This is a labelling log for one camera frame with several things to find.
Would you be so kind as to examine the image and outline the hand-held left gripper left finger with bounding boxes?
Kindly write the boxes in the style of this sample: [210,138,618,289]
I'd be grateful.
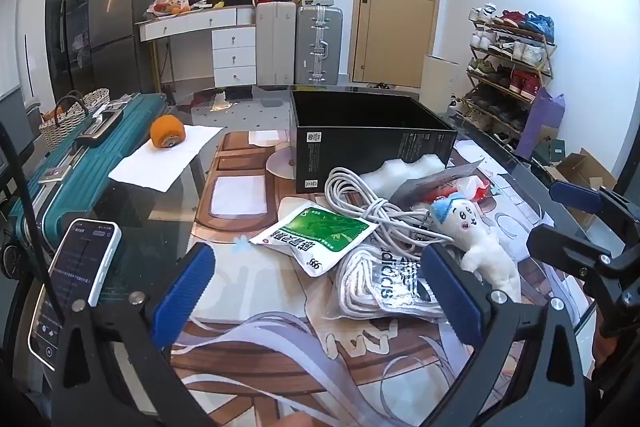
[50,243,217,427]

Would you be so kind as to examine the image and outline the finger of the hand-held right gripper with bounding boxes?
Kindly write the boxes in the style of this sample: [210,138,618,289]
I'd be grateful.
[549,181,640,239]
[526,224,633,282]

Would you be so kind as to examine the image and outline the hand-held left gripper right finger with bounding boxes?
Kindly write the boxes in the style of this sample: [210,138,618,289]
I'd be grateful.
[421,243,591,427]

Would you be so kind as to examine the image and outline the white plush toy blue hat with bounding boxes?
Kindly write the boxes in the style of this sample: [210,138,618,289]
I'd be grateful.
[430,192,523,304]

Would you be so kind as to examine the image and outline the clear bag of white laces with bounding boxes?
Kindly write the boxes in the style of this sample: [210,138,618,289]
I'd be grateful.
[332,243,451,323]

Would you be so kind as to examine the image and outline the red and white packet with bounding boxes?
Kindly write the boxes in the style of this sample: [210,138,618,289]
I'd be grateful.
[415,174,493,208]

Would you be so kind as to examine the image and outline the grey pouch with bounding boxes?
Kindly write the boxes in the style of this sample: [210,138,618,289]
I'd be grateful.
[389,159,486,208]

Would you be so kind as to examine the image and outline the white foam piece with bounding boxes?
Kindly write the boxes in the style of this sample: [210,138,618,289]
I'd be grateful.
[360,154,447,198]

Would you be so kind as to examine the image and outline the white cable bundle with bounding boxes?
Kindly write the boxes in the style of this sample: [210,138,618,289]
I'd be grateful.
[324,167,436,254]

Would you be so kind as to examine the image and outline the green and white packet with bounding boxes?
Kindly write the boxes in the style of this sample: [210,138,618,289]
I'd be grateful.
[248,201,379,278]

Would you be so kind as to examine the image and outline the black cardboard box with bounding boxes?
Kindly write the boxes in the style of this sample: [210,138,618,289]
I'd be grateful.
[289,90,458,194]

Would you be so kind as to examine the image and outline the open cardboard box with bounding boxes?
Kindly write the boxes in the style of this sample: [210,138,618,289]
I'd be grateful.
[545,148,618,229]

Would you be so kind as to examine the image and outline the printed table mat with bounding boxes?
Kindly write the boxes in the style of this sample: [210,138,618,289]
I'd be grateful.
[170,127,601,427]

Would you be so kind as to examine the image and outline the purple paper bag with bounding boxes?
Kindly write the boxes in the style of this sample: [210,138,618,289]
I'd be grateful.
[515,87,566,162]

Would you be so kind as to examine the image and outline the white smartphone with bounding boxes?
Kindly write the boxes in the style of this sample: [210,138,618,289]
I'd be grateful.
[27,218,122,372]

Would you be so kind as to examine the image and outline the white paper sheet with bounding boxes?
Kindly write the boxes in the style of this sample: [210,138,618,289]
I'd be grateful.
[107,123,224,194]

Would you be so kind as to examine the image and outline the metal shoe rack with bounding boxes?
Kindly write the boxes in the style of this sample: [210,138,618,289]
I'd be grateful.
[452,4,557,148]

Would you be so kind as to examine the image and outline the shoe rack with shoes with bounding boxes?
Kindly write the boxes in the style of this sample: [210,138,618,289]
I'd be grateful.
[457,3,556,142]

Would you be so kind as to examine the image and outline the teal suitcase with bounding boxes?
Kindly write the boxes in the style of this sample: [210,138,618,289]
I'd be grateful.
[7,93,171,254]

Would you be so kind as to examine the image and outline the orange round object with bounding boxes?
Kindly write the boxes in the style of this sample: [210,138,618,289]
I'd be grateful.
[150,116,188,150]

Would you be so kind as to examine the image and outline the white flat panel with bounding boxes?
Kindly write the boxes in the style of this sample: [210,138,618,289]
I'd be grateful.
[421,54,461,108]

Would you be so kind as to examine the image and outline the wicker basket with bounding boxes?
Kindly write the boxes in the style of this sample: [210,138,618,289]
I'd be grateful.
[39,88,111,152]

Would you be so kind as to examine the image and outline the white desk with drawers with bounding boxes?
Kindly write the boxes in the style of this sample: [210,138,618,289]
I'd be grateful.
[135,4,258,88]

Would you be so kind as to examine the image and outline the beige suitcase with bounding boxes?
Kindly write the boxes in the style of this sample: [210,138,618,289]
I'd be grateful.
[256,1,297,86]

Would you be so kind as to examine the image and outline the silver suitcase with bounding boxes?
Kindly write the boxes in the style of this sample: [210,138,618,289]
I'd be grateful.
[294,5,345,86]

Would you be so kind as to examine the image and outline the grey refrigerator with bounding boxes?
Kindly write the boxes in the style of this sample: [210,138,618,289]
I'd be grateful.
[89,0,158,95]

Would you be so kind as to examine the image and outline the black glass cabinet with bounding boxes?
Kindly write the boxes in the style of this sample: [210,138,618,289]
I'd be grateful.
[44,0,116,104]

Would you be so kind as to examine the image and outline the black cable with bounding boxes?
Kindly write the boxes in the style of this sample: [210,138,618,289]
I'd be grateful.
[0,124,68,323]

